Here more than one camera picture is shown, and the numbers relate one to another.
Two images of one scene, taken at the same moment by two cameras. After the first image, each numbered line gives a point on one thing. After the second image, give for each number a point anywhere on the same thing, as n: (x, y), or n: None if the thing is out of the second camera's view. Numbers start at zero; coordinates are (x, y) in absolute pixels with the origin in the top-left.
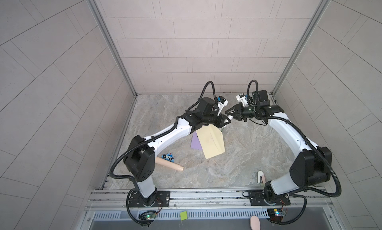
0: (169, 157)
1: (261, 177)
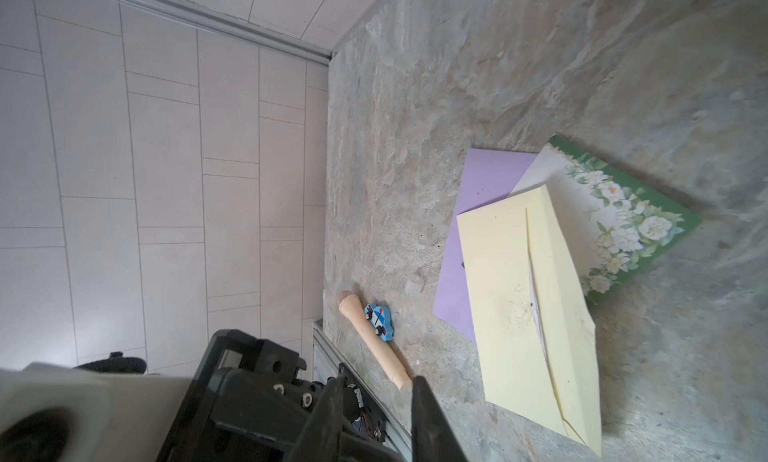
0: (380, 319)
1: None
